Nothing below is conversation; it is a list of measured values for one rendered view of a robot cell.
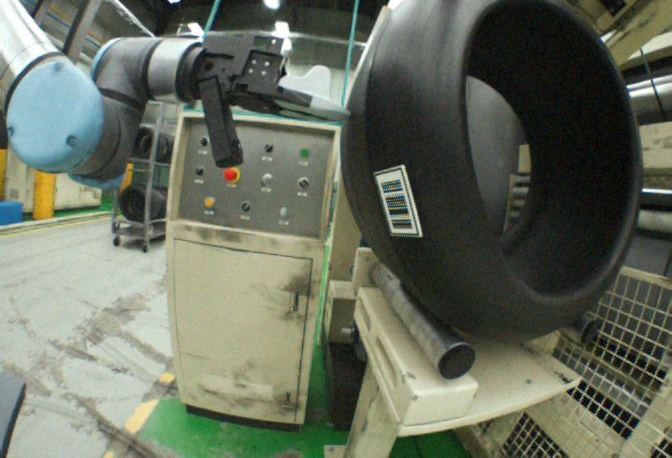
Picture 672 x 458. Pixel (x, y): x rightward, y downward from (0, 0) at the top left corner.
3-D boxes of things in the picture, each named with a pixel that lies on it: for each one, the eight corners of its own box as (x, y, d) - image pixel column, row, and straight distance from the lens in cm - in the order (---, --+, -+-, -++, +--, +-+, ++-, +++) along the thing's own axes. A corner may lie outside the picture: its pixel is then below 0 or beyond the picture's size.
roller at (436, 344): (368, 268, 60) (386, 259, 61) (375, 285, 62) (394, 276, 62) (436, 362, 30) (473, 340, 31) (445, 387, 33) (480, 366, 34)
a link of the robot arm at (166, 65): (139, 90, 37) (173, 109, 45) (170, 94, 34) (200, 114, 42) (165, 26, 39) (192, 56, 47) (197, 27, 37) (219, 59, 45)
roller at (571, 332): (475, 273, 72) (488, 265, 74) (478, 288, 74) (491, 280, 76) (584, 331, 50) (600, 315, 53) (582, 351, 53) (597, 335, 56)
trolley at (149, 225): (155, 231, 519) (167, 121, 515) (189, 237, 485) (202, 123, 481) (106, 245, 414) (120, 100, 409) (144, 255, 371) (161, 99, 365)
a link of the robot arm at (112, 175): (46, 176, 39) (78, 76, 40) (78, 178, 49) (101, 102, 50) (108, 194, 35) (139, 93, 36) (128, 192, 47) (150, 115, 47)
